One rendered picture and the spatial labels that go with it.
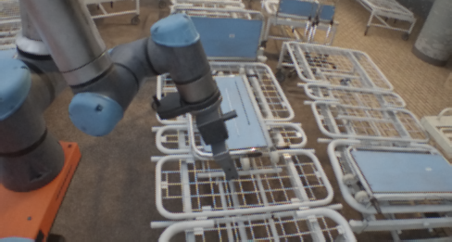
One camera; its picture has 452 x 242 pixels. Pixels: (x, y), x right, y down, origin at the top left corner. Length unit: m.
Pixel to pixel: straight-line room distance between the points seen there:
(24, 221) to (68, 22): 0.39
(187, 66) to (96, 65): 0.16
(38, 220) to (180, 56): 0.40
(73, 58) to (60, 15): 0.06
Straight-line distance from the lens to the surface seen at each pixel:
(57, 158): 0.68
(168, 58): 0.51
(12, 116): 0.58
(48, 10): 0.41
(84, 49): 0.42
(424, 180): 1.89
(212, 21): 2.28
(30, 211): 0.65
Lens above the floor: 1.66
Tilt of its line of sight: 39 degrees down
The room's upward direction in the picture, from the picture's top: 9 degrees clockwise
